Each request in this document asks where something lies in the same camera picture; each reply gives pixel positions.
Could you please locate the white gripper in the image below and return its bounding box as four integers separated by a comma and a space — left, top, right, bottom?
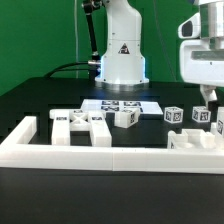
179, 40, 224, 106

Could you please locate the white chair seat part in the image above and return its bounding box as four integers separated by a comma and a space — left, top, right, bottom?
167, 129, 224, 150

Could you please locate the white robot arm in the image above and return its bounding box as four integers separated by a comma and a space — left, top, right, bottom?
95, 0, 224, 102

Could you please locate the white chair back part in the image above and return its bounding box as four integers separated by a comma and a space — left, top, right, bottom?
49, 109, 112, 147

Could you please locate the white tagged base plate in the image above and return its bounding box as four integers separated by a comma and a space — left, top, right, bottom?
81, 99, 163, 115

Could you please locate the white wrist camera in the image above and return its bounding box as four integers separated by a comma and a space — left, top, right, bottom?
178, 13, 201, 39

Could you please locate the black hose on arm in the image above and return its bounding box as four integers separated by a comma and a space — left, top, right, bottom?
81, 0, 102, 68

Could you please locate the black cable on table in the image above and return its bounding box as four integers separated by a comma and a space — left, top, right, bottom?
43, 61, 90, 79

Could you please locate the white U-shaped fence frame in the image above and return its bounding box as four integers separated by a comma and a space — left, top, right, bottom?
0, 116, 224, 174

